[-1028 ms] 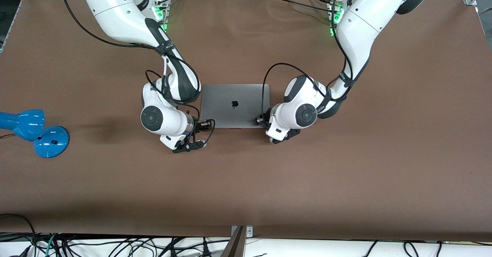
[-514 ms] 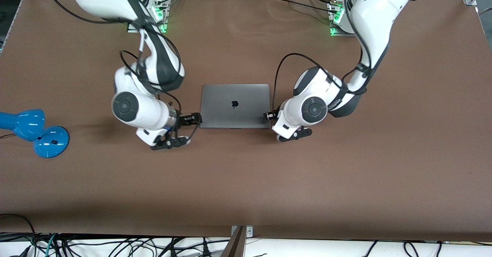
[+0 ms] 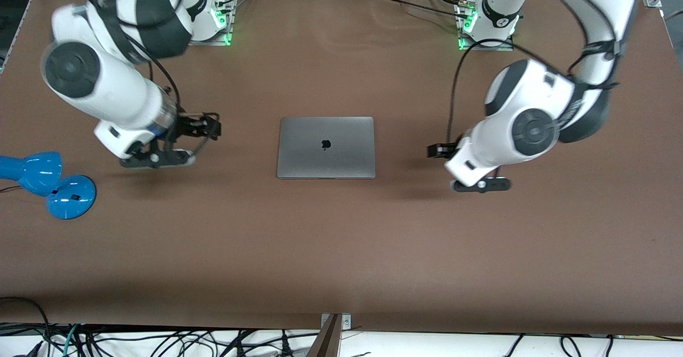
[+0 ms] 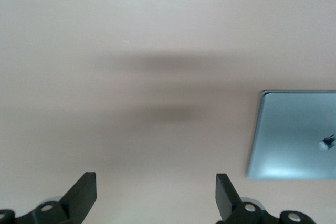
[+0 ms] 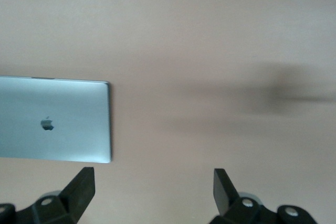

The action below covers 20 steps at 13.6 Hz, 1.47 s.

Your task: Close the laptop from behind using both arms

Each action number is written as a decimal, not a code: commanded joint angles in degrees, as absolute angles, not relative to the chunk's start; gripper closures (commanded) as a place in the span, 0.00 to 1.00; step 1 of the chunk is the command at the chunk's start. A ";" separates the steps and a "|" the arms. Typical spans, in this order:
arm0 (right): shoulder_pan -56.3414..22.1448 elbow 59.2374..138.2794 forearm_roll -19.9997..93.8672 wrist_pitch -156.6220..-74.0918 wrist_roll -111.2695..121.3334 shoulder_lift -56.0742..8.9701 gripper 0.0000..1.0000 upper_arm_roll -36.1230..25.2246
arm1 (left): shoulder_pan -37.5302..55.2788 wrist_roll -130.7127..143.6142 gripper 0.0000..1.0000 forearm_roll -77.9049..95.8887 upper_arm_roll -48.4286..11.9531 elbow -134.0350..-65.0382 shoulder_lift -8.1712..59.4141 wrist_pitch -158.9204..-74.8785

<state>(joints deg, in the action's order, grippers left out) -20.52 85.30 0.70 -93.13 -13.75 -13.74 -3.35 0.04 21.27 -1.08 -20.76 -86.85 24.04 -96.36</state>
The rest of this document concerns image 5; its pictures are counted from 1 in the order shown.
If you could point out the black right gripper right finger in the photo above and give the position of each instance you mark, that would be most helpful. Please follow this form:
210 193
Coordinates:
231 208

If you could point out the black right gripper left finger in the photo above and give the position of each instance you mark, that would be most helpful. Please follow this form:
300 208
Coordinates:
71 203

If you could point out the grey laptop with black keyboard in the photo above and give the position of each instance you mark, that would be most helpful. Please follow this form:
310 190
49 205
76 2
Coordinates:
65 119

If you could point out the brown table cover sheet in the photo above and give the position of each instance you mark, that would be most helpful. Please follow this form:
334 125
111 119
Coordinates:
183 37

